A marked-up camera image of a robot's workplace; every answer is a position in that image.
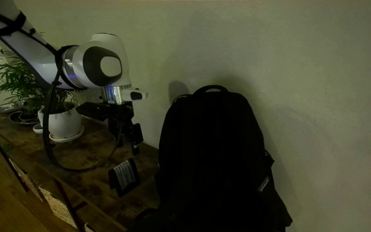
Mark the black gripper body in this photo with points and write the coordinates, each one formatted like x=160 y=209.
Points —
x=125 y=124

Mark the black wallet silver woven panel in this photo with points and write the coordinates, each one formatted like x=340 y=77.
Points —
x=125 y=176

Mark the black backpack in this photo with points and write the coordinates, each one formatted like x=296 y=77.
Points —
x=211 y=163

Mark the white pot saucer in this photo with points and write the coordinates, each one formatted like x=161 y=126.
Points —
x=67 y=137

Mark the white plant pot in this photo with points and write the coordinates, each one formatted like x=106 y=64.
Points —
x=64 y=123

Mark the black metal table brace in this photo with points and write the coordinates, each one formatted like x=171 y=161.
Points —
x=69 y=207

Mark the small white dish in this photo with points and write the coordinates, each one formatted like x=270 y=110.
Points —
x=39 y=130

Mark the dark round coaster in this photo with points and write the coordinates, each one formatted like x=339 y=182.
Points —
x=19 y=117

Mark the green leafy plant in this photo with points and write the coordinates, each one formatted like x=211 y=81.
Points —
x=15 y=82

